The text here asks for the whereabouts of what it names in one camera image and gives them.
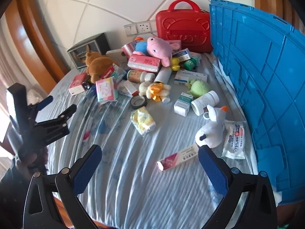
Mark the white bunny plush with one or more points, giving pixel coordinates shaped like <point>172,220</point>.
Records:
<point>154,90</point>

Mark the blue white medicine box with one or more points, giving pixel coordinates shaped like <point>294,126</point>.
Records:
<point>190,77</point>

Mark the brown teddy bear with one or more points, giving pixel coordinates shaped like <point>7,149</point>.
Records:
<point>99,64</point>

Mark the clear plastic bag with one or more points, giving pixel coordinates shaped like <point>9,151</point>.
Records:
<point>33,97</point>

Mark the wall socket panel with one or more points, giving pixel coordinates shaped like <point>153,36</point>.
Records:
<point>140,28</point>

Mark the white goose plush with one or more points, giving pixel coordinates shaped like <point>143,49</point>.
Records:
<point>212,128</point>

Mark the green bottle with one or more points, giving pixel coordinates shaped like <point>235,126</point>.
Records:
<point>190,63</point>

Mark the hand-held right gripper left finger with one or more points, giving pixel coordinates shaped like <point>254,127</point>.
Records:
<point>87,169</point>

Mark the yellow tissue packet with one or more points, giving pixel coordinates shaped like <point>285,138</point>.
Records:
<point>143,120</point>

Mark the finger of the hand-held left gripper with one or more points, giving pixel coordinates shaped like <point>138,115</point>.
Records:
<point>46,100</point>
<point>59,124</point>

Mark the tan label medicine bottle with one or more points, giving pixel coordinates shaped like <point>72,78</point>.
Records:
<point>138,75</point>

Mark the black box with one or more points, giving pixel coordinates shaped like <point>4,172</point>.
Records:
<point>88,47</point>

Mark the red suitcase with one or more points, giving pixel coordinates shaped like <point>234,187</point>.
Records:
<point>183,28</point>

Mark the pink pig plush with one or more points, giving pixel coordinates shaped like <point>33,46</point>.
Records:
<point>157,47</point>

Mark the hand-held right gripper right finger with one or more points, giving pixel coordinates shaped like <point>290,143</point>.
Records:
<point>212,169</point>

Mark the blue plastic crate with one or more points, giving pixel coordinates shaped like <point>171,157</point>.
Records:
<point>262,76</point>

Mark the white pill bottle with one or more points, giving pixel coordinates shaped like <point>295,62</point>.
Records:
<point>205,101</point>

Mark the small red white box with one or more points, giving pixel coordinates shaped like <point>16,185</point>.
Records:
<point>131,88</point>

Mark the green white tissue packet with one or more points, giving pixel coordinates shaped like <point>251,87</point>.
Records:
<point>116,72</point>

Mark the small white green box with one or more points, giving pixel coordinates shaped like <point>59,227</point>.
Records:
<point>183,103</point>

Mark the orange bottle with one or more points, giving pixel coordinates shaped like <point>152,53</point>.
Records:
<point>177,64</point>

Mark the black tape roll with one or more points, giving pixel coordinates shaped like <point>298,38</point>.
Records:
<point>138,102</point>

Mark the red white tissue pack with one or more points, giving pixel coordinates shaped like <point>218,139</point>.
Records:
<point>77,83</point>

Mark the pink ointment box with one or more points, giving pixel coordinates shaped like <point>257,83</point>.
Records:
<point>178,157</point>

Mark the pink tissue pack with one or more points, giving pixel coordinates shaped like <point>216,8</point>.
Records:
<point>144,63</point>
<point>128,47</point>

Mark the sheer curtain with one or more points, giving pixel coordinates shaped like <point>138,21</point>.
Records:
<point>9,64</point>

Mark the green plush toy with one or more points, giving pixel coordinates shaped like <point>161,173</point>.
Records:
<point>200,88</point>

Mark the pink green tissue packet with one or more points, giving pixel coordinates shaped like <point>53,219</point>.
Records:
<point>106,90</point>

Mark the wet wipes packet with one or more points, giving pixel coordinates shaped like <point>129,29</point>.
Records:
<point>234,139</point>

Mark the small red white tube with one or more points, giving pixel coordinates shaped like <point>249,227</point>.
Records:
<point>87,133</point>

